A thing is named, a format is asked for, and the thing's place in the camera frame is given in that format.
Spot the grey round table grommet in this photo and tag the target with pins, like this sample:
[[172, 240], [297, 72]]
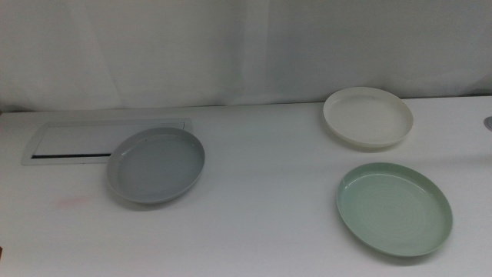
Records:
[[489, 124]]

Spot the pale green shallow bowl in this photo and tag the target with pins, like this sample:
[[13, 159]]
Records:
[[394, 209]]

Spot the grey shallow bowl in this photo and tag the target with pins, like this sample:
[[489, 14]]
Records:
[[155, 165]]

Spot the white shallow bowl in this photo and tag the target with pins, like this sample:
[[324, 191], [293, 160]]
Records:
[[367, 117]]

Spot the white backdrop curtain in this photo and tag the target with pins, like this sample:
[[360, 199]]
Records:
[[230, 46]]

